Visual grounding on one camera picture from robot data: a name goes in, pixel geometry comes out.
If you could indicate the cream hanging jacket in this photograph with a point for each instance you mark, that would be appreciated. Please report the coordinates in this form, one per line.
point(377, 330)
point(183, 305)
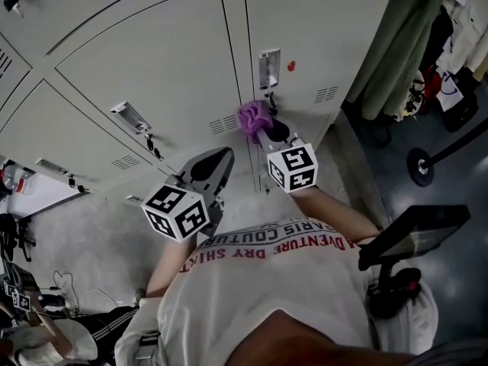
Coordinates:
point(465, 25)

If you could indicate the red bag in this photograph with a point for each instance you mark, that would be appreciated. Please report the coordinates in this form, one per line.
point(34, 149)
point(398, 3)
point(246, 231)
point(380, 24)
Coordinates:
point(431, 82)

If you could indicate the person's left forearm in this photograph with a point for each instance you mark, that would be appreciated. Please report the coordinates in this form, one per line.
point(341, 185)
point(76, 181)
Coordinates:
point(169, 269)

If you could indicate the person's right forearm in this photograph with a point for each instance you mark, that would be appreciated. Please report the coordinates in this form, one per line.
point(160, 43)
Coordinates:
point(331, 212)

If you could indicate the black folded tripod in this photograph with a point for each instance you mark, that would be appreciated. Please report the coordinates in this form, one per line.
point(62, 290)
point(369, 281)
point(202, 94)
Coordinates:
point(11, 235)

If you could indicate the black monitor screen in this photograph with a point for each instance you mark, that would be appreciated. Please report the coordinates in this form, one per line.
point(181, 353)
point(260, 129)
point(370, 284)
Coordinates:
point(415, 235)

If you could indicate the purple knitted cloth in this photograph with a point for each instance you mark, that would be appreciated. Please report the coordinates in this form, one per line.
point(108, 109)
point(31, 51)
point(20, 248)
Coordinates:
point(251, 118)

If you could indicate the white paper bag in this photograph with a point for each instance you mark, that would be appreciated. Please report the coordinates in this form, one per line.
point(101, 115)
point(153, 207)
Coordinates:
point(450, 90)

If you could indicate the person's head and neck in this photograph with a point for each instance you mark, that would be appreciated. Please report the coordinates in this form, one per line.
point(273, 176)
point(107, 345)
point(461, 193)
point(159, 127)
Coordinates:
point(305, 341)

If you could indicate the black stanchion post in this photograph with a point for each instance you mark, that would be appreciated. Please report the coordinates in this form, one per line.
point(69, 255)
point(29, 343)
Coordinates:
point(421, 166)

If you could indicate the clear plastic water bottle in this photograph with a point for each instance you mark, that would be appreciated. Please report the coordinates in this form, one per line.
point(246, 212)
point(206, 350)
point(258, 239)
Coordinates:
point(15, 179)

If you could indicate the grey metal locker door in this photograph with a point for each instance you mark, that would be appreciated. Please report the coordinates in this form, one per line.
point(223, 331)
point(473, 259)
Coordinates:
point(324, 33)

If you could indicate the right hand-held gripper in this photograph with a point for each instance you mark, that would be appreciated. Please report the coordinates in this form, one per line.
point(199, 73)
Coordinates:
point(293, 166)

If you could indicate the red heart sticker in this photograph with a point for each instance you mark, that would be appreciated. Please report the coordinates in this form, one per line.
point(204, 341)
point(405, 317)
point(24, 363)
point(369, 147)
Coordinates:
point(291, 66)

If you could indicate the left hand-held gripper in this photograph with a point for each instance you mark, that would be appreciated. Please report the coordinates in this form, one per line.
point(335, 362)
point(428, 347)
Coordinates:
point(175, 212)

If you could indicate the black hanging garment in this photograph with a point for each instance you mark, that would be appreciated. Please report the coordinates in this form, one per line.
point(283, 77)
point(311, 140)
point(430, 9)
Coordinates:
point(438, 36)

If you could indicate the grey metal lockers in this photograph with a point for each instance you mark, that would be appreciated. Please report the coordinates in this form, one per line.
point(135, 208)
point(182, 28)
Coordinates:
point(145, 52)

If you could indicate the person's white printed T-shirt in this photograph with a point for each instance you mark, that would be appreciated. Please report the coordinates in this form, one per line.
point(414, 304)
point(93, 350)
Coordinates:
point(248, 292)

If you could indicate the olive green hanging coat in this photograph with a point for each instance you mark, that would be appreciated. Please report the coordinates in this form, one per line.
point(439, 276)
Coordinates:
point(396, 44)

